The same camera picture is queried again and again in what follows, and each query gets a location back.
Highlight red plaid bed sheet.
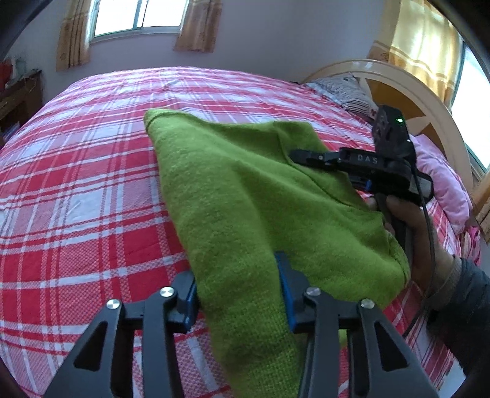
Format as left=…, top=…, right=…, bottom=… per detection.
left=0, top=66, right=483, bottom=398

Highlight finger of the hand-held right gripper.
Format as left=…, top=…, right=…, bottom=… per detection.
left=289, top=149, right=342, bottom=171

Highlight person's right forearm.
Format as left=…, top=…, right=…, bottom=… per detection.
left=421, top=254, right=490, bottom=377

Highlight yellow curtain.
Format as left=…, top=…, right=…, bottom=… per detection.
left=367, top=0, right=466, bottom=104

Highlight red bag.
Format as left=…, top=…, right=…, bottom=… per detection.
left=0, top=59, right=14, bottom=88

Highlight side window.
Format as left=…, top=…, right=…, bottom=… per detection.
left=452, top=40, right=490, bottom=171

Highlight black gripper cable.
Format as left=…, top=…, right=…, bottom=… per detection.
left=404, top=140, right=439, bottom=337

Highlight cream wooden headboard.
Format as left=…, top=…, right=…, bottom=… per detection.
left=302, top=59, right=475, bottom=192

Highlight person's right hand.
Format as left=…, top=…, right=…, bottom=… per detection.
left=364, top=193, right=460, bottom=307

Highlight pink pillow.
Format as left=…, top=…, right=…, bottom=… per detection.
left=415, top=134, right=474, bottom=226

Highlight striped pillow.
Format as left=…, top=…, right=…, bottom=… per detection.
left=306, top=74, right=378, bottom=119

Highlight beige curtain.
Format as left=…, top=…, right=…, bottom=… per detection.
left=56, top=0, right=92, bottom=71
left=174, top=0, right=223, bottom=52

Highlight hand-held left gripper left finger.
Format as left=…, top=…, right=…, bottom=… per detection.
left=44, top=270, right=200, bottom=398

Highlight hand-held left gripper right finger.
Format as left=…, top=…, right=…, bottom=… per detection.
left=275, top=252, right=441, bottom=398

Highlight green striped sweater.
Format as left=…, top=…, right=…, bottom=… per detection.
left=143, top=108, right=412, bottom=398

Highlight wooden desk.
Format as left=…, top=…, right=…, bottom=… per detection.
left=0, top=71, right=43, bottom=134

